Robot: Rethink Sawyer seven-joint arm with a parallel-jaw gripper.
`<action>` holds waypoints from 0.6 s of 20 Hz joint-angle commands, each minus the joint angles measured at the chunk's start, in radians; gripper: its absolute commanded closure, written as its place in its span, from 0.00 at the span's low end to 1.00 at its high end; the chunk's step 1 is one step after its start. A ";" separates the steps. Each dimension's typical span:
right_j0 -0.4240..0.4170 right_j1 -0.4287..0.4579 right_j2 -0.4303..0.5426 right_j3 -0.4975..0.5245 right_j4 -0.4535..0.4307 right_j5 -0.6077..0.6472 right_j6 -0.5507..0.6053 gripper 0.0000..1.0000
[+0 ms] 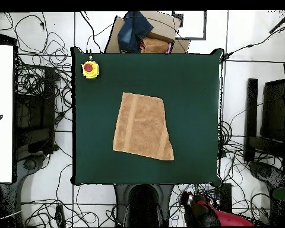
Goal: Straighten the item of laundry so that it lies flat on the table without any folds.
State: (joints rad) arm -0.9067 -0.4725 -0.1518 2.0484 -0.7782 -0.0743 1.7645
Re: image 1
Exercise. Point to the tan terry towel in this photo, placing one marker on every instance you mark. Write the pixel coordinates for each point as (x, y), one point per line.
(142, 128)

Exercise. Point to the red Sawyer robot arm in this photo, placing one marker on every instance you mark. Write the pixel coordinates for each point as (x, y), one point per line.
(228, 219)

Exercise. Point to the black power strip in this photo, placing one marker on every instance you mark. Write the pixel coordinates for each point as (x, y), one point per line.
(226, 194)
(60, 215)

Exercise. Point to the long black bar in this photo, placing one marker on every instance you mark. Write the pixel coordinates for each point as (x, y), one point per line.
(251, 118)

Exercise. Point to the black panel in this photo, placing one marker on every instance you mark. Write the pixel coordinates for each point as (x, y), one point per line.
(273, 109)

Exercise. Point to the dark green tablecloth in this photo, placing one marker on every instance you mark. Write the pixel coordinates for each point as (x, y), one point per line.
(109, 95)

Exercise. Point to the tan towel in box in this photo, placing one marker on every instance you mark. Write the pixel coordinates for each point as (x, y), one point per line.
(154, 46)

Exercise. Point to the yellow emergency stop button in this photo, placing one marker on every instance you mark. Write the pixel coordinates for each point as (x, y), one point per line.
(90, 69)

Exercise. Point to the black equipment stand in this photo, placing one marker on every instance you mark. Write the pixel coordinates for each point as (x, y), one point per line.
(49, 106)

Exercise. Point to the brown cardboard box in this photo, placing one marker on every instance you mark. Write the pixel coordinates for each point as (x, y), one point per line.
(162, 26)

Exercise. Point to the blue denim jeans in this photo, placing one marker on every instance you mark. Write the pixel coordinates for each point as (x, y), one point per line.
(133, 30)

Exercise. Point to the dark rod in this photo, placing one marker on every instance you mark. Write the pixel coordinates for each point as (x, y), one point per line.
(281, 22)

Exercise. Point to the white desk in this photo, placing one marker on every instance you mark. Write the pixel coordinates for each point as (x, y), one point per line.
(2, 95)

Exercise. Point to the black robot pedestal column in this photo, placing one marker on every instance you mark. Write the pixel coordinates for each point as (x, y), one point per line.
(142, 204)

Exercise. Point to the black pedestal leg with knob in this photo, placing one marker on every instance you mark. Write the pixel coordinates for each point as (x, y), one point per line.
(30, 164)
(263, 172)

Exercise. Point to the dark square frame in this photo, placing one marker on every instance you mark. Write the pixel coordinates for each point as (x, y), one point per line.
(192, 38)

